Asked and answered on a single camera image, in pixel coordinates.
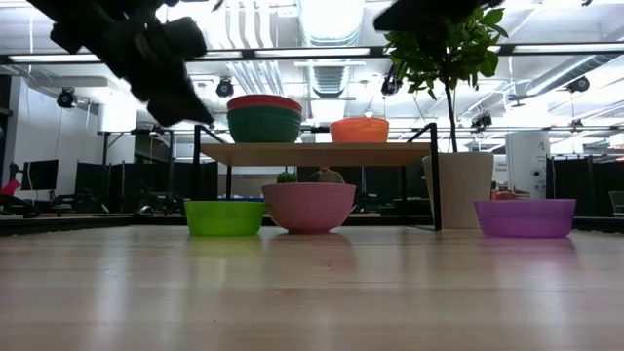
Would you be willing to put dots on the large red plastic bowl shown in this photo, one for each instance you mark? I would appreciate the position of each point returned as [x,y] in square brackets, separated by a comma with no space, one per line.
[263,102]

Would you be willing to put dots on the large pink plastic bowl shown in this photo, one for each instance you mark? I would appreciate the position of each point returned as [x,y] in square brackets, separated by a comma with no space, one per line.
[308,207]

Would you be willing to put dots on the black computer monitor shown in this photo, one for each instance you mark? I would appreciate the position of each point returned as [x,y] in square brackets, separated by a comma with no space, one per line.
[40,175]

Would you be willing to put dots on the purple plastic bowl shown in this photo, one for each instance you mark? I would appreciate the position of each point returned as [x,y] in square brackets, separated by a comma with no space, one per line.
[525,219]

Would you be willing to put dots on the person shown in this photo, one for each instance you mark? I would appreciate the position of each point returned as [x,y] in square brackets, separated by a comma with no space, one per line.
[326,175]

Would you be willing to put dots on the wooden shelf with black frame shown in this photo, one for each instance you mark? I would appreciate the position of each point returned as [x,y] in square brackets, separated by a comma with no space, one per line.
[317,153]

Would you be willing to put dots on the large dark green bowl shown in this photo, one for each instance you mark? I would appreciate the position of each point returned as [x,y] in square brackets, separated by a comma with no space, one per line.
[263,128]

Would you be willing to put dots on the white plant pot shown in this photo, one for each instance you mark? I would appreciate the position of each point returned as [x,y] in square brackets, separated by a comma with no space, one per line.
[460,190]

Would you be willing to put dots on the silver ceiling air duct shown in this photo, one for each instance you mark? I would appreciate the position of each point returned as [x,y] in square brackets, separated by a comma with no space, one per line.
[331,29]

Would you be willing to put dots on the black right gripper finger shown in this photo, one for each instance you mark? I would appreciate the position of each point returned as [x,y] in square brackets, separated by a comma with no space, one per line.
[404,17]

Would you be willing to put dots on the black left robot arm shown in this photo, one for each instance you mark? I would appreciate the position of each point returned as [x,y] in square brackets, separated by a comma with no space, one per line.
[92,24]

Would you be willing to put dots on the green leafy potted tree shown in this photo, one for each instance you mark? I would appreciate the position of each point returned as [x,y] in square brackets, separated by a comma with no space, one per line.
[448,53]

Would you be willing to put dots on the red object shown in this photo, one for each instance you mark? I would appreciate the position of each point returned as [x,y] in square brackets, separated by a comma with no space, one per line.
[9,187]

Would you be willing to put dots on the black ceiling spotlight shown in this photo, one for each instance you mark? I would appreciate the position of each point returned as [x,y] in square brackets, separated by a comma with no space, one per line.
[66,98]
[224,89]
[391,84]
[578,84]

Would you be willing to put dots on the light green plastic bowl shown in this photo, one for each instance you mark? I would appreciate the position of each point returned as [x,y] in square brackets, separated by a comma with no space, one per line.
[224,219]

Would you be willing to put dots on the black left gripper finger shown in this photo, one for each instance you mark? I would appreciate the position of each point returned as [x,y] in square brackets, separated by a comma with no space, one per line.
[190,105]
[166,112]

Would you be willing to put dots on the white round column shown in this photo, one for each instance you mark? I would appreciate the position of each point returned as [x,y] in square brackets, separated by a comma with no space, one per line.
[527,166]

